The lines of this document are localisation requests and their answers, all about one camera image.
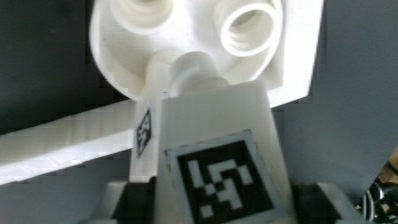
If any white L-shaped fence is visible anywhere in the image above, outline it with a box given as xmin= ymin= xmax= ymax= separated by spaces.
xmin=0 ymin=0 xmax=323 ymax=185

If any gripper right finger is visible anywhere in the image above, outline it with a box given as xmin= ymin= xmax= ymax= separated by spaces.
xmin=293 ymin=182 xmax=375 ymax=224

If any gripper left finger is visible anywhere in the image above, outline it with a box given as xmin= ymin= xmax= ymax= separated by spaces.
xmin=81 ymin=177 xmax=156 ymax=224

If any white round stool seat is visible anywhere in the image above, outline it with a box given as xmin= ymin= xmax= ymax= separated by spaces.
xmin=89 ymin=0 xmax=282 ymax=99

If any white stool leg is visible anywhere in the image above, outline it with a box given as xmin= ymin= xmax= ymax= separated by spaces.
xmin=129 ymin=50 xmax=183 ymax=183
xmin=152 ymin=53 xmax=296 ymax=224

